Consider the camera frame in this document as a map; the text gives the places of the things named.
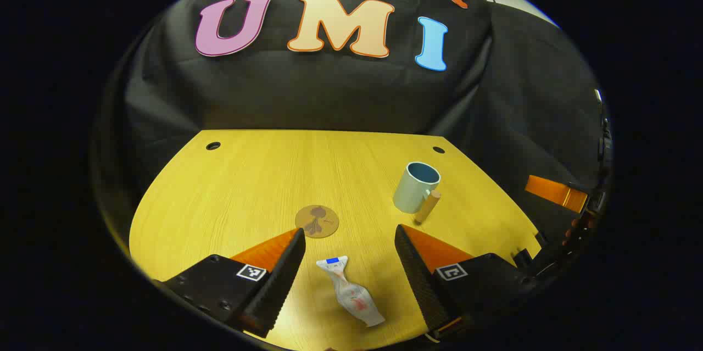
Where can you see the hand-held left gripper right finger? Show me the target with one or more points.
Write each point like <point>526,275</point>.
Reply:
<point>420,279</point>

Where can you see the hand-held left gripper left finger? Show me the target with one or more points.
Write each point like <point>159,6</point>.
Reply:
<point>285,277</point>

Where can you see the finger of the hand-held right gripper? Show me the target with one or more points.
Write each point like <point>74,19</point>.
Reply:
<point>554,191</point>

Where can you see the yellow wooden desktop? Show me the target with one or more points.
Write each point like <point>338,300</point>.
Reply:
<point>247,186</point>

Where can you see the round brown cork coaster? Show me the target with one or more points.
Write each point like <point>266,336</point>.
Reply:
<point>317,220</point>

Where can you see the white toothpaste tube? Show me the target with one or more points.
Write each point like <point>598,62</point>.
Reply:
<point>351,293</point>

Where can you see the black backdrop cloth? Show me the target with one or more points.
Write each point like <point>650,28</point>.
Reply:
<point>329,93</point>

